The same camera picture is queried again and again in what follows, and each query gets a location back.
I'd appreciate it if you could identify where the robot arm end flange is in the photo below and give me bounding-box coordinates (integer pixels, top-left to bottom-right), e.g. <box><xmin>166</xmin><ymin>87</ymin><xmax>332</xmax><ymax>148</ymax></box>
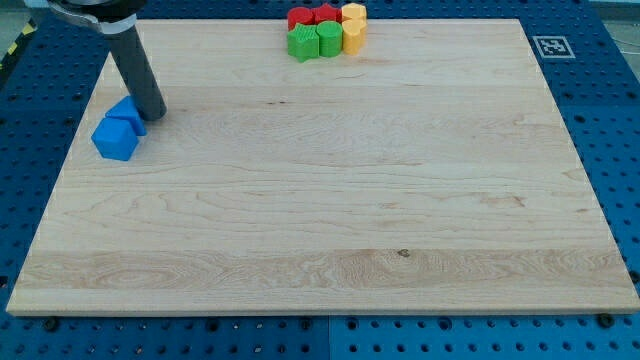
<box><xmin>21</xmin><ymin>0</ymin><xmax>147</xmax><ymax>35</ymax></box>

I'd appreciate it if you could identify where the wooden board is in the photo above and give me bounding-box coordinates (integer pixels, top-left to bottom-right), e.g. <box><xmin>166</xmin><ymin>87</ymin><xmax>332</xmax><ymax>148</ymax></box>
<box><xmin>7</xmin><ymin>19</ymin><xmax>639</xmax><ymax>317</ymax></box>

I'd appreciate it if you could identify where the green star block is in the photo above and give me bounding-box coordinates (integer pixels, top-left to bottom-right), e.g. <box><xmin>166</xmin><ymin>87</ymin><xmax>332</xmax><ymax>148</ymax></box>
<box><xmin>287</xmin><ymin>23</ymin><xmax>320</xmax><ymax>62</ymax></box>

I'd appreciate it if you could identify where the green cylinder block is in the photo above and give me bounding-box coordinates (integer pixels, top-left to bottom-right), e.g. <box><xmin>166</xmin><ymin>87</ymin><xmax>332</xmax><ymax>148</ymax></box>
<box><xmin>316</xmin><ymin>21</ymin><xmax>343</xmax><ymax>57</ymax></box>

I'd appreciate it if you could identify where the yellow heart block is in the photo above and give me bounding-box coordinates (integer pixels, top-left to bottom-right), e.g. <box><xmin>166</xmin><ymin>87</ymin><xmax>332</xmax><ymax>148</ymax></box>
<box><xmin>342</xmin><ymin>19</ymin><xmax>367</xmax><ymax>55</ymax></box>

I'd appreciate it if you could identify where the red cylinder block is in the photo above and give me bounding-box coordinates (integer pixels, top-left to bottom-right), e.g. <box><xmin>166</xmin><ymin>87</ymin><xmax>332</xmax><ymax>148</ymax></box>
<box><xmin>287</xmin><ymin>7</ymin><xmax>315</xmax><ymax>31</ymax></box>

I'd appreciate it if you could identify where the red star block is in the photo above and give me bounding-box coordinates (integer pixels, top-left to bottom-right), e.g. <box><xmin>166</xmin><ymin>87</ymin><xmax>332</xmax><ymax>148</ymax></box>
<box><xmin>311</xmin><ymin>3</ymin><xmax>342</xmax><ymax>25</ymax></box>

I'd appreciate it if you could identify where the yellow hexagon block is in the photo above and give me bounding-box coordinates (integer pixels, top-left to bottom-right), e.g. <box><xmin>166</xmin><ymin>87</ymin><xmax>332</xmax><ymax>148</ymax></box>
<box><xmin>340</xmin><ymin>3</ymin><xmax>367</xmax><ymax>22</ymax></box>

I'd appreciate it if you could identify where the blue triangular block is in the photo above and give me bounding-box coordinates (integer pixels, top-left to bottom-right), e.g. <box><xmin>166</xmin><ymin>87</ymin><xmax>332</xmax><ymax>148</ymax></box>
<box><xmin>105</xmin><ymin>96</ymin><xmax>147</xmax><ymax>136</ymax></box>

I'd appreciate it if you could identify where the blue cube block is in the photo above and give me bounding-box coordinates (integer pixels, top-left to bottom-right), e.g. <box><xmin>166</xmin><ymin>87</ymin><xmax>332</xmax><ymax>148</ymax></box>
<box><xmin>91</xmin><ymin>118</ymin><xmax>138</xmax><ymax>161</ymax></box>

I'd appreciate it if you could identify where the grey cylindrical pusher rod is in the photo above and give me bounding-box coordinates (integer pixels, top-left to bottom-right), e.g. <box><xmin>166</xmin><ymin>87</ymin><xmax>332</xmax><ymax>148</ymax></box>
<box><xmin>105</xmin><ymin>26</ymin><xmax>167</xmax><ymax>121</ymax></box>

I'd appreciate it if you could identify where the white fiducial marker tag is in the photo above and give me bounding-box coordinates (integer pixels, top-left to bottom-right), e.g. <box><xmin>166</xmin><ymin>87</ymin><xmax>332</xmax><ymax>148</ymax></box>
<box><xmin>533</xmin><ymin>35</ymin><xmax>575</xmax><ymax>59</ymax></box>

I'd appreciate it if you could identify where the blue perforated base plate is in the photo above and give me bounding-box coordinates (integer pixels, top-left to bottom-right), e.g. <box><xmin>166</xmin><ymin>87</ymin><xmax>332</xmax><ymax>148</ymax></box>
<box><xmin>1</xmin><ymin>0</ymin><xmax>639</xmax><ymax>359</ymax></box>

